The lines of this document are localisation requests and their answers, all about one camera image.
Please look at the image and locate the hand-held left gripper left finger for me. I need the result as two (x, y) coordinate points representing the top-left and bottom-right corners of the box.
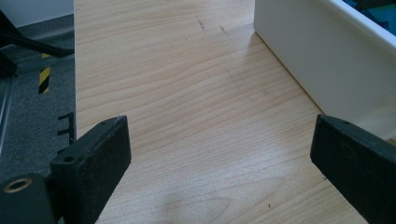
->
(49, 115), (133, 224)

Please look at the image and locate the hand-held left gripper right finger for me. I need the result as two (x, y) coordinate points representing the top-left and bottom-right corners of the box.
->
(310, 113), (396, 224)

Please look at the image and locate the white box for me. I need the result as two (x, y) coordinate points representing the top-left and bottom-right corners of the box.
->
(253, 0), (396, 142)

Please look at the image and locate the black table edge bracket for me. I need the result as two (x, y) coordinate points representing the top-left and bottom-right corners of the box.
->
(57, 111), (77, 154)

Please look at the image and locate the blue and black chip packet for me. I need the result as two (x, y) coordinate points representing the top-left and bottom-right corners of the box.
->
(342, 0), (396, 33)

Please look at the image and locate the black stand leg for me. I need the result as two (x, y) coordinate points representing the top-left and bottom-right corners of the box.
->
(0, 8), (75, 59)

